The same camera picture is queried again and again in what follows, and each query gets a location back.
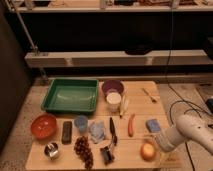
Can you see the dark object on shelf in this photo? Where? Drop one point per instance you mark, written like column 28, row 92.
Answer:
column 139, row 49

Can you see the purple bowl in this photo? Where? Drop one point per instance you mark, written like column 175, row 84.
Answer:
column 112, row 86

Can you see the blue sponge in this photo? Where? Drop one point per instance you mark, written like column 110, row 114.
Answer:
column 153, row 126

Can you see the small steel bowl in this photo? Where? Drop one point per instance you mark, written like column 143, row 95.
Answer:
column 51, row 150

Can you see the small metal fork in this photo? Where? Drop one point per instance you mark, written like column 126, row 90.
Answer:
column 151, row 97

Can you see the green plastic tray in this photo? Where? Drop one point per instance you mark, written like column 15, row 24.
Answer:
column 77, row 96

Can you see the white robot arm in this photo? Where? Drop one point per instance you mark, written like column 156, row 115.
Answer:
column 186, row 128

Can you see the yellow red apple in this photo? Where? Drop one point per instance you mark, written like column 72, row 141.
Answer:
column 147, row 151

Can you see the black binder clip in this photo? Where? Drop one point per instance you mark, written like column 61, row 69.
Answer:
column 107, row 155

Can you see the white cup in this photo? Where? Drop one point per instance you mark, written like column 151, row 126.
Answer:
column 113, row 100

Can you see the orange carrot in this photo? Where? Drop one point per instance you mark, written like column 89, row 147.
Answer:
column 130, row 125

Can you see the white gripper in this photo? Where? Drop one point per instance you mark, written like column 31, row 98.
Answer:
column 165, row 139

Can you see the red bowl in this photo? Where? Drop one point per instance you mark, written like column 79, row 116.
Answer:
column 44, row 126

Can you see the dark brown bar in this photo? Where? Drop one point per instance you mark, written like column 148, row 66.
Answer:
column 67, row 132

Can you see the bunch of dark grapes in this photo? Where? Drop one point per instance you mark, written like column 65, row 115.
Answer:
column 84, row 152

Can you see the white marker pen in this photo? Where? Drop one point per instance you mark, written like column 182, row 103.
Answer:
column 123, row 106

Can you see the blue plastic cup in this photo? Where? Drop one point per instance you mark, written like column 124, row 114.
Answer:
column 81, row 123

